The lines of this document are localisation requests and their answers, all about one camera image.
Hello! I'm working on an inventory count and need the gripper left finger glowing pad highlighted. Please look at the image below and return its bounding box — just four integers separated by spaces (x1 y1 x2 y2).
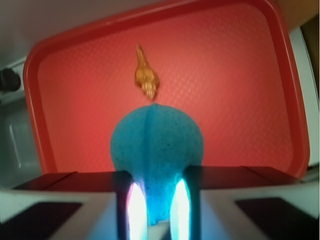
115 171 148 240

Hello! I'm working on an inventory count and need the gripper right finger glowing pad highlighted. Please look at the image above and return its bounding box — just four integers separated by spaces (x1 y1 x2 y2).
169 166 202 240

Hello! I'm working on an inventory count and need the blue dimpled ball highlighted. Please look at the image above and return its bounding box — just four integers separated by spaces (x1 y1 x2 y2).
110 103 204 226

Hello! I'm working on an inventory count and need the grey toy sink basin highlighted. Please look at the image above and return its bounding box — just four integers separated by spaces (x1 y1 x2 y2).
0 99 42 189

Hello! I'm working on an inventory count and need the brown spiral seashell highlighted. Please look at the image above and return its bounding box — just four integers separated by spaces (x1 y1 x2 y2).
134 44 160 101

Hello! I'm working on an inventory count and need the red plastic tray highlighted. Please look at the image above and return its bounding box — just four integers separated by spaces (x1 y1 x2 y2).
23 0 310 178

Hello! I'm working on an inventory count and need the dark grey faucet knob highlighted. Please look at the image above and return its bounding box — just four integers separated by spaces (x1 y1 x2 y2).
0 68 21 92

